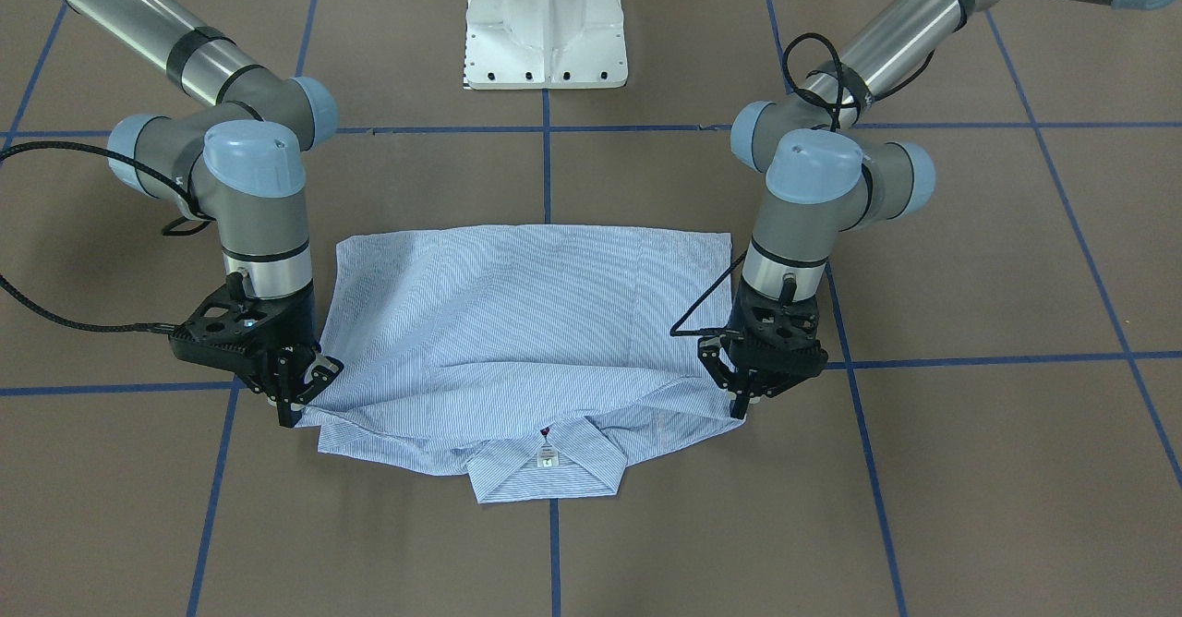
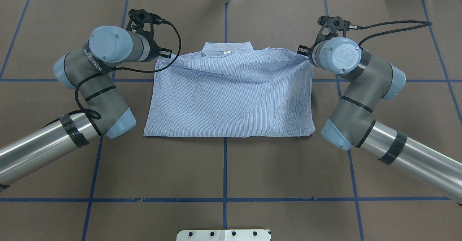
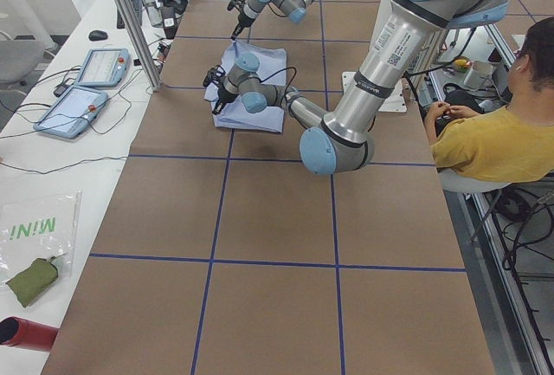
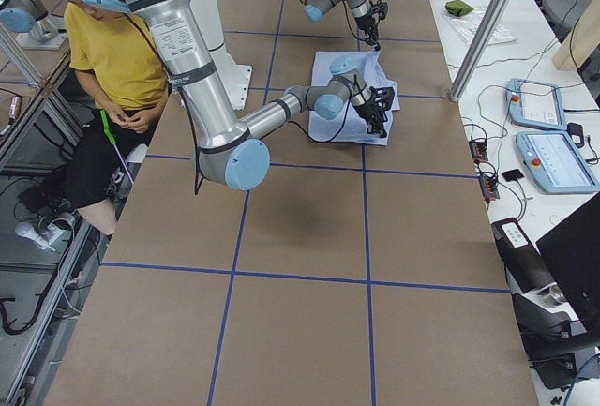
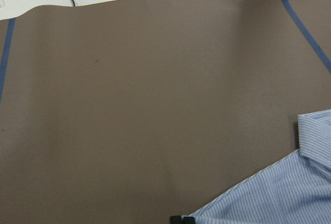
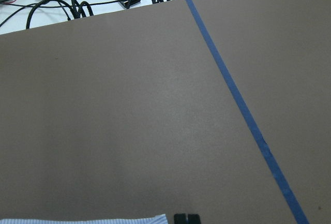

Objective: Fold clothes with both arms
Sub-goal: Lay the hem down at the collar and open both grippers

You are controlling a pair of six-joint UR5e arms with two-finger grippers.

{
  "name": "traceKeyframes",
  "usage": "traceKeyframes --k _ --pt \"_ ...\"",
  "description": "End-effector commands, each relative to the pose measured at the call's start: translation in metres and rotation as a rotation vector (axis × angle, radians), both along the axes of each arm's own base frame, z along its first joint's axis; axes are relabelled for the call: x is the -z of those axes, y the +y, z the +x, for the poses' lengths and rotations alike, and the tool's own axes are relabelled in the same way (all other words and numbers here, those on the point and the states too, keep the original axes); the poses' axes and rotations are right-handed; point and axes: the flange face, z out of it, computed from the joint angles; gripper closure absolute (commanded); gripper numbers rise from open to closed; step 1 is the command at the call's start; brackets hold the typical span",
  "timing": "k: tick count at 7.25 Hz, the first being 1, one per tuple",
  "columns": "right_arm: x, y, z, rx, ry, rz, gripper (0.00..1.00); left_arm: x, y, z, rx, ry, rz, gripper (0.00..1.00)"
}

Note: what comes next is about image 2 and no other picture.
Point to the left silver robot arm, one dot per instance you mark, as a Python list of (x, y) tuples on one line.
[(102, 109)]

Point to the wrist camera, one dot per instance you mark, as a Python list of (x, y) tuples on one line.
[(331, 26), (142, 22)]

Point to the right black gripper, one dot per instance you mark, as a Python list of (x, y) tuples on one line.
[(304, 50)]

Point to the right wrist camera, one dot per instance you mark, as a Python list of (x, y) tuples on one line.
[(331, 26)]

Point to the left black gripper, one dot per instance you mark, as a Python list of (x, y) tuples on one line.
[(154, 49)]

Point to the blue striped dress shirt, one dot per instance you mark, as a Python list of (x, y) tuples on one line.
[(232, 90)]

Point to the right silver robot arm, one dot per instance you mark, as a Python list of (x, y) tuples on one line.
[(352, 123)]

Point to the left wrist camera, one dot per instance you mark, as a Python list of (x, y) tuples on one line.
[(142, 22)]

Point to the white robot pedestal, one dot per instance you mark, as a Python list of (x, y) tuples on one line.
[(225, 235)]

